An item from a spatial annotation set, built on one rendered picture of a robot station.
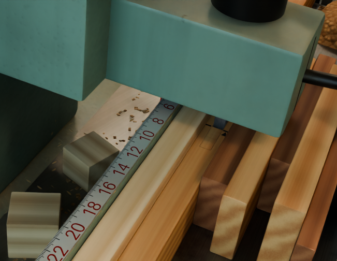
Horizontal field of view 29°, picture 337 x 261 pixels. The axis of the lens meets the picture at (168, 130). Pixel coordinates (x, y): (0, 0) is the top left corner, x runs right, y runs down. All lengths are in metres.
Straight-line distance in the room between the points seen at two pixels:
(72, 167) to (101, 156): 0.03
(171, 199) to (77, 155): 0.20
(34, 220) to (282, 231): 0.22
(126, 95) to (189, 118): 0.28
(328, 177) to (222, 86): 0.09
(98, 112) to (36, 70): 0.27
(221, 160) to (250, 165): 0.02
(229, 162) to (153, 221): 0.08
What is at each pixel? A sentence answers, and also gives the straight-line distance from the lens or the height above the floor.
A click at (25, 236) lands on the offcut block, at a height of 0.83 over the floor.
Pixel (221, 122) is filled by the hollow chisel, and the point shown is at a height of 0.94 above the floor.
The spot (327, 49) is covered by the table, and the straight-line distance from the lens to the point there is 0.71.
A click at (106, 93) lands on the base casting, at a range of 0.75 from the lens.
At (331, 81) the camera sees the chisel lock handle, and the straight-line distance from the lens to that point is 0.46.
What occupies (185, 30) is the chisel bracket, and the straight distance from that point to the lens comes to 0.43.
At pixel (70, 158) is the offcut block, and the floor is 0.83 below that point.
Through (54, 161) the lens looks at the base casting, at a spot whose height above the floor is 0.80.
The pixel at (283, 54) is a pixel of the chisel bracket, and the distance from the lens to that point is 0.42.
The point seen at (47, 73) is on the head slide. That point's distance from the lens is 0.46.
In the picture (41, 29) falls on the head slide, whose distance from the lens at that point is 0.44.
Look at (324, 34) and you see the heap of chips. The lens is 0.72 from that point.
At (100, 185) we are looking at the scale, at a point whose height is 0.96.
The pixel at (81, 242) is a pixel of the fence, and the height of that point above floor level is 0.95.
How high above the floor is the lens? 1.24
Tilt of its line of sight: 38 degrees down
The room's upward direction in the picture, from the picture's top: 9 degrees clockwise
